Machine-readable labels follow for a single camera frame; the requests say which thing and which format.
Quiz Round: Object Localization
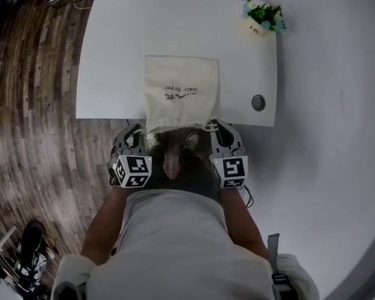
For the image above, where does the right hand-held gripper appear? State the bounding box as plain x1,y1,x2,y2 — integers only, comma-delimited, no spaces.
207,119,249,189

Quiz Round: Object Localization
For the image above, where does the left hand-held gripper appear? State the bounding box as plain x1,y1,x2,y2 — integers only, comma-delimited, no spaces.
107,123,153,189

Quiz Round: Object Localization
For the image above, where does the cream drawstring bag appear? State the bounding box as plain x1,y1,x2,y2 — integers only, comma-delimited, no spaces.
142,54,222,138

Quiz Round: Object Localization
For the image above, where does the person's left forearm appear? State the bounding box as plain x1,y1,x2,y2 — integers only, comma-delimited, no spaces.
80,185,129,267

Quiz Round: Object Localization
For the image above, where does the person's right forearm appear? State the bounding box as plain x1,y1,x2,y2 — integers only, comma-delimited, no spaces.
221,186,269,259

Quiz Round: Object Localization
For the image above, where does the person's grey shoe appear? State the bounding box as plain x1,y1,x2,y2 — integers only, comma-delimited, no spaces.
184,131,201,151

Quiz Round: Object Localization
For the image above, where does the person's grey shirt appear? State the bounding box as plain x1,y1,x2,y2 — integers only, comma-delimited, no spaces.
54,188,320,300

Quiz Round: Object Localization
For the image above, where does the potted plant with blue flowers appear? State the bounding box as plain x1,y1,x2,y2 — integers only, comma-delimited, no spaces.
241,0,288,38

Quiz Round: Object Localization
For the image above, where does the grey table cable grommet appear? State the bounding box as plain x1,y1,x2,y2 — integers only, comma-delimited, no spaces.
251,94,267,113

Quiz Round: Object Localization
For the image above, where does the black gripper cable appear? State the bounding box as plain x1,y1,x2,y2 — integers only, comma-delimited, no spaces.
242,185,254,209

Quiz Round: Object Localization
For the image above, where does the grey strap with black buckle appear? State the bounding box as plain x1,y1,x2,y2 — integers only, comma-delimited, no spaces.
266,232,290,300

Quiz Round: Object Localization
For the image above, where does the white metal frame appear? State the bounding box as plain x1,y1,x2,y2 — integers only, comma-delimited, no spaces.
0,213,19,259

